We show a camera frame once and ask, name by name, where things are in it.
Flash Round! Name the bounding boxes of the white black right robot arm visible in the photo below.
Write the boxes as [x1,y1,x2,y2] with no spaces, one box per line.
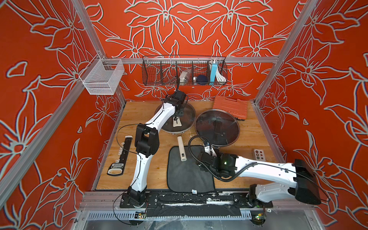
[194,136,322,206]

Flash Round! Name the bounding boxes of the dark blue round object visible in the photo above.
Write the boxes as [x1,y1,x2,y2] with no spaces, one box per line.
[196,75,208,86]

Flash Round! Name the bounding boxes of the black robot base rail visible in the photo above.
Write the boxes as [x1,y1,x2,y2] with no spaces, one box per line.
[117,191,273,219]

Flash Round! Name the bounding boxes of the grey cleaning cloth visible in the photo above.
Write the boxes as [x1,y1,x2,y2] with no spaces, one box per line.
[167,146,215,195]

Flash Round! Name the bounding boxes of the light blue box in basket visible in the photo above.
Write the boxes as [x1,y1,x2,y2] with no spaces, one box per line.
[209,62,218,85]

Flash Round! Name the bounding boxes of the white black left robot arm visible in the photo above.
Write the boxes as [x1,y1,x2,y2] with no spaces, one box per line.
[126,90,186,207]

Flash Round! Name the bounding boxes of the white wire mesh basket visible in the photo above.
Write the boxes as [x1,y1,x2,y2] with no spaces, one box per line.
[80,59,125,95]

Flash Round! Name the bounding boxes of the white cables in basket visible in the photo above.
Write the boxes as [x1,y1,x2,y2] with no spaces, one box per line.
[215,68,228,84]

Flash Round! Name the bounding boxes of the white button control box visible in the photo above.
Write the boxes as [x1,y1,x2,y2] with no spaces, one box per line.
[253,149,266,162]

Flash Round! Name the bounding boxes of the glass lid with cream handle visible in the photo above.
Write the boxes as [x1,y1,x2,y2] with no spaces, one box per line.
[161,103,196,134]

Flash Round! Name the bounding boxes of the black lidded frying pan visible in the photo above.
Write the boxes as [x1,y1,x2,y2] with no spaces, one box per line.
[195,109,240,147]

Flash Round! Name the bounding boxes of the black wire wall basket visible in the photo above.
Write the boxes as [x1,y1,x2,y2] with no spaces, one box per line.
[142,55,228,86]

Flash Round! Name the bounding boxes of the silver packet in basket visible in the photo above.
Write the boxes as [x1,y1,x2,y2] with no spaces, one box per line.
[179,70,192,86]

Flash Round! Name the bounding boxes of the brown pan with cream handle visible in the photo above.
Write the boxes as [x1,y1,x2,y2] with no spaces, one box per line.
[177,136,187,162]

